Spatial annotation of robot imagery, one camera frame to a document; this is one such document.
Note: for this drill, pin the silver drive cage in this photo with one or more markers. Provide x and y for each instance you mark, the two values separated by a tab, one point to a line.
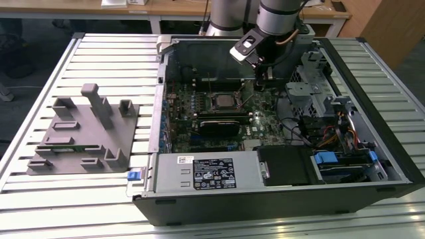
300	93

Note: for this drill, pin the silver power supply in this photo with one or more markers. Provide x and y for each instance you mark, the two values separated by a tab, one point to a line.
170	174

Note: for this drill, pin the blue plastic clip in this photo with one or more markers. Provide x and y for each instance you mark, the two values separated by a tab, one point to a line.
372	156

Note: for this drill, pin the wooden cabinet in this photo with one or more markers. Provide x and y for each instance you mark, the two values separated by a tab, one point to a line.
392	30

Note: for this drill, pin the silver CPU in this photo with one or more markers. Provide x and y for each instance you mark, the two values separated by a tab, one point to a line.
226	101

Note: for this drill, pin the CPU socket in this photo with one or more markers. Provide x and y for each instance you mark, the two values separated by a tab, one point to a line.
210	100

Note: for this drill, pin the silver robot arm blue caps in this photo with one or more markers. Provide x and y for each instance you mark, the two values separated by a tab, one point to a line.
279	17

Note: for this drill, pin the green RAM stick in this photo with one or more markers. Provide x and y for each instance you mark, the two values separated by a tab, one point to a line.
79	148

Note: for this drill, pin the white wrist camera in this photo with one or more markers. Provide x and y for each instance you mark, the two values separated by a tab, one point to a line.
239	53

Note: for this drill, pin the black graphics card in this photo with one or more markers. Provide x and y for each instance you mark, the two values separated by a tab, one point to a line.
219	129

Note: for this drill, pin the green motherboard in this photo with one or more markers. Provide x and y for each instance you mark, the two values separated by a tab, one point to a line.
266	119

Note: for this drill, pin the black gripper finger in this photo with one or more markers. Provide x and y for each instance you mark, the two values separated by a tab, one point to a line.
267	82
260	79

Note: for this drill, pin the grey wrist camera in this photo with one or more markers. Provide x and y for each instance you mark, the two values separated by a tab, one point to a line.
306	37

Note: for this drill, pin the blue case latch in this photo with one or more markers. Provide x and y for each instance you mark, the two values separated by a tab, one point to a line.
134	175

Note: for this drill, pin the black plastic shroud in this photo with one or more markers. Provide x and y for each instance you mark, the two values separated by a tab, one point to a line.
286	166

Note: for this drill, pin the grey furniture foot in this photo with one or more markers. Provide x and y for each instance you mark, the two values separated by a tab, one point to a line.
7	95

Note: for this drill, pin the metal socket locking lever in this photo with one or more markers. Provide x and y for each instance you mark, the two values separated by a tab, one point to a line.
251	99
211	83

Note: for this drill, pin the black PC case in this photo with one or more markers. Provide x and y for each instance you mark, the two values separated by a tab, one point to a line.
232	211

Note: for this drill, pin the small white labelled box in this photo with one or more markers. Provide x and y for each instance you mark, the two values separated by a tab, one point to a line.
137	2

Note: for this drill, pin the black phone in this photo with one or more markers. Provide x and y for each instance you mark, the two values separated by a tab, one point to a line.
339	6

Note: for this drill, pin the grey parts rack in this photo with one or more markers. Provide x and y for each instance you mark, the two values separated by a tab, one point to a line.
86	129

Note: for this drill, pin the silver chipset heatsink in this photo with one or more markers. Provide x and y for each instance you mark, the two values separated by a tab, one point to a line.
251	145

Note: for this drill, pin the blue disk carrier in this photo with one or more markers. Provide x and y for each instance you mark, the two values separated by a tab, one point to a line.
324	158

